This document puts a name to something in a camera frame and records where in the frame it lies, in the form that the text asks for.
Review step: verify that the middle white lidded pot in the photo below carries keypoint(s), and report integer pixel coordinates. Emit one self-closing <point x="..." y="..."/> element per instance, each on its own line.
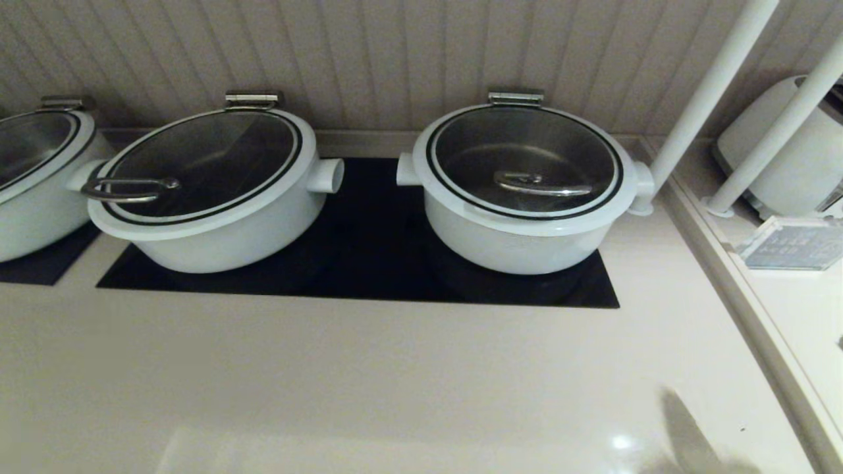
<point x="197" y="158"/>

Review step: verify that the small black glass cooktop panel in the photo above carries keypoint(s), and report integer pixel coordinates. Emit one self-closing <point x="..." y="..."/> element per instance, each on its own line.
<point x="46" y="263"/>

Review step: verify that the white lidded pot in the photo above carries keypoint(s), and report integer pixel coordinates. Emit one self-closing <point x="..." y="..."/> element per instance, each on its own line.
<point x="26" y="141"/>
<point x="197" y="158"/>

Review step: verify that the left white lidded pot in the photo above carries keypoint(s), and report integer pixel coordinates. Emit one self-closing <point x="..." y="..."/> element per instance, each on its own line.
<point x="26" y="141"/>

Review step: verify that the white metal pole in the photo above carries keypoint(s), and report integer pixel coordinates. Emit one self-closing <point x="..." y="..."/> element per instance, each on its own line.
<point x="777" y="131"/>
<point x="711" y="85"/>

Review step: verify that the glass lid with white rim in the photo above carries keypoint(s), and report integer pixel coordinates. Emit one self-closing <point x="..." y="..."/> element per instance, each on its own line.
<point x="527" y="151"/>

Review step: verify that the white rounded kitchen appliance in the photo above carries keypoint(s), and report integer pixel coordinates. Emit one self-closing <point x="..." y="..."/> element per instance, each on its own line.
<point x="810" y="164"/>

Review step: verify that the white pot with steel insert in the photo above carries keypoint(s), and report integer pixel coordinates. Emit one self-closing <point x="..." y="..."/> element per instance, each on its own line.
<point x="217" y="250"/>
<point x="33" y="224"/>
<point x="514" y="253"/>

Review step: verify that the clear acrylic sign holder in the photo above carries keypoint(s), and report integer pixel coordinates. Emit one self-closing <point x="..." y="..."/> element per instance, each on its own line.
<point x="790" y="243"/>

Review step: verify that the large black glass cooktop panel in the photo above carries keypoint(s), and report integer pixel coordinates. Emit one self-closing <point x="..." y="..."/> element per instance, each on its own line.
<point x="369" y="263"/>

